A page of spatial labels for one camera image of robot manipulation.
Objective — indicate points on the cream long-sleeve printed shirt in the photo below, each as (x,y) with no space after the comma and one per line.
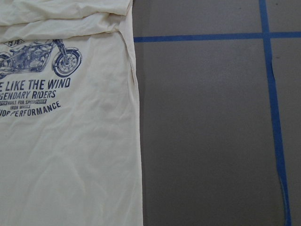
(69,114)

